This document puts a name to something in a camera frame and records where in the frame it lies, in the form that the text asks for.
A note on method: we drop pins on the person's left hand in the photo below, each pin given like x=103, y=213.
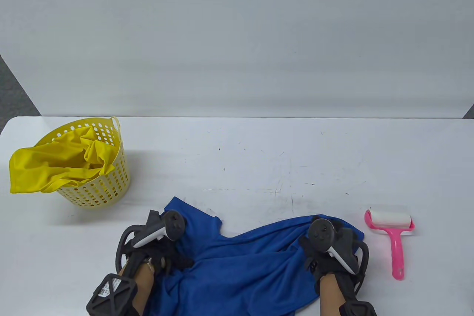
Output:
x=166, y=255

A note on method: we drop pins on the person's right hand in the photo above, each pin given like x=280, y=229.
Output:
x=314, y=258

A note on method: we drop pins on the blue t-shirt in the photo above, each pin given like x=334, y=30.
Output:
x=240, y=264

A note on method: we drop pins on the pink lint roller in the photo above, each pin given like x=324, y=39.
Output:
x=396, y=245

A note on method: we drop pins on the yellow t-shirt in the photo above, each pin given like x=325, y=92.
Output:
x=44, y=168

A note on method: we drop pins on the person's right forearm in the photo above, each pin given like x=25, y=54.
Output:
x=333, y=293

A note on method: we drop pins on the person's left forearm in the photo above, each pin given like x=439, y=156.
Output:
x=142, y=282

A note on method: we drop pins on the grey left hand controller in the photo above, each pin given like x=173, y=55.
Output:
x=172, y=225

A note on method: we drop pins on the yellow perforated plastic basket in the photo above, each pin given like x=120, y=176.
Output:
x=111, y=190

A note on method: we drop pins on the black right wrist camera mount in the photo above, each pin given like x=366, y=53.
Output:
x=357, y=309

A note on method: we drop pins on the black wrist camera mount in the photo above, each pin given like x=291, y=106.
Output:
x=357, y=309
x=111, y=293

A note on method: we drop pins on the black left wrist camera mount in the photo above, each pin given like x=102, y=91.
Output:
x=111, y=293

